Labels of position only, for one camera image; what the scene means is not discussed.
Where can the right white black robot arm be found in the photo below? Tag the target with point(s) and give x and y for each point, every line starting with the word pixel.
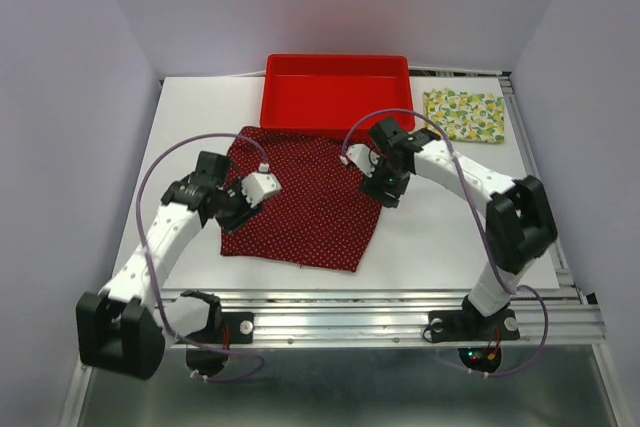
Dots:
pixel 513 216

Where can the aluminium mounting rail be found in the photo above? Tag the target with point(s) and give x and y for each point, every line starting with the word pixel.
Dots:
pixel 359 358

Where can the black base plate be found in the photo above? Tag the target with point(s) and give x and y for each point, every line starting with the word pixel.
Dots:
pixel 450 326
pixel 229 328

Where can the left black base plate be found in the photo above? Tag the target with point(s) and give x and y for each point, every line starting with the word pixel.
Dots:
pixel 229 328

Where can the lemon print skirt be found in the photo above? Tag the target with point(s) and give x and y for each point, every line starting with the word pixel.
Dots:
pixel 467 116

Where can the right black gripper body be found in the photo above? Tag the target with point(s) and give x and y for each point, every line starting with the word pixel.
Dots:
pixel 385 176

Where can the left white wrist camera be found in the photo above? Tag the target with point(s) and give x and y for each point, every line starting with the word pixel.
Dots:
pixel 258 187

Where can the red plastic bin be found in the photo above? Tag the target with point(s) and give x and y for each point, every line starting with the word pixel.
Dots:
pixel 326 94

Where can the red polka dot skirt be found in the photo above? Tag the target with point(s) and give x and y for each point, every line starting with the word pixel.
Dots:
pixel 319 219

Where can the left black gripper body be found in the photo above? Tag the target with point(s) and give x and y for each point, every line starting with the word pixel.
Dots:
pixel 232 201

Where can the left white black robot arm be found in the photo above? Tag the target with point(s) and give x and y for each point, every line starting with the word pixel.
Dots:
pixel 124 327

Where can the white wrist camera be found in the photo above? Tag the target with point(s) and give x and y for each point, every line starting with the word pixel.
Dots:
pixel 258 187
pixel 364 158

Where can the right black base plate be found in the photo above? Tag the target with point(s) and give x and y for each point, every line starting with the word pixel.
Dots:
pixel 450 326

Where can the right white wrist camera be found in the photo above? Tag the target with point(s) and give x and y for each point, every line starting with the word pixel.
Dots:
pixel 364 158

